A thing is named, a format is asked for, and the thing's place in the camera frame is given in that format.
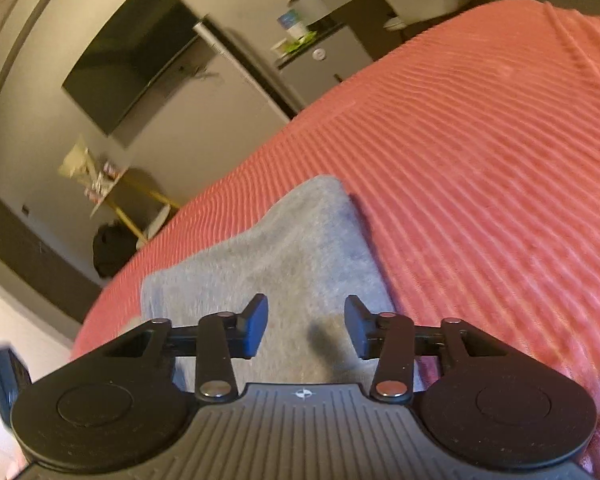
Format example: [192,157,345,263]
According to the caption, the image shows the grey knit pants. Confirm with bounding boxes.
[122,173,426,394]

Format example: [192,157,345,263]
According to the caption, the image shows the dark wooden door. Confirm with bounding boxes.
[0,200,102,324]

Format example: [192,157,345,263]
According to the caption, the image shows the black bag on floor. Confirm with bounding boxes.
[92,221,137,280]

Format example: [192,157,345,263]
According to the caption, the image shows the yellow leg side table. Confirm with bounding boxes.
[85,166,182,249]

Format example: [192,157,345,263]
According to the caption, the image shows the pink ribbed bedspread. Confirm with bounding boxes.
[72,0,600,479]

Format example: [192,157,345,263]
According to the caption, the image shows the cream wrapped flower bouquet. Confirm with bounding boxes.
[58,136,99,180]

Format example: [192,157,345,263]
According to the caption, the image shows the grey nightstand cabinet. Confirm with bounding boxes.
[276,25,373,107]

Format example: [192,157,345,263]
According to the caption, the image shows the green tray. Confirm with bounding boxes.
[282,32,317,56]

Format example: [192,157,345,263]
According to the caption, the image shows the white blue box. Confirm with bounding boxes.
[277,9,310,41]

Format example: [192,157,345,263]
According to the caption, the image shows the black wall television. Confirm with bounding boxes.
[62,0,198,136]

